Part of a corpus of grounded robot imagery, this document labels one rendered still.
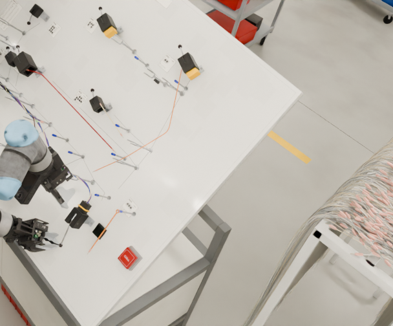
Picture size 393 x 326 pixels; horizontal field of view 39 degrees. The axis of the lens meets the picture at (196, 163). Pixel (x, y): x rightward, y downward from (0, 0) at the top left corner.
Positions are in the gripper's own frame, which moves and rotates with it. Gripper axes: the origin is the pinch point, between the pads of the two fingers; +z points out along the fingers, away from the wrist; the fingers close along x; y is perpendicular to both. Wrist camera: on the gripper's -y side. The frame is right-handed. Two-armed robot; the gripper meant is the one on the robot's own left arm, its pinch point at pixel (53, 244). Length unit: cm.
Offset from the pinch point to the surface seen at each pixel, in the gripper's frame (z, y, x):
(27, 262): 4.6, -18.9, -2.6
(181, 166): 12.7, 40.9, 23.6
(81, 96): -4, 6, 52
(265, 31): 224, -55, 259
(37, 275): 6.6, -14.4, -7.1
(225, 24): 183, -68, 243
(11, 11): -21, -23, 91
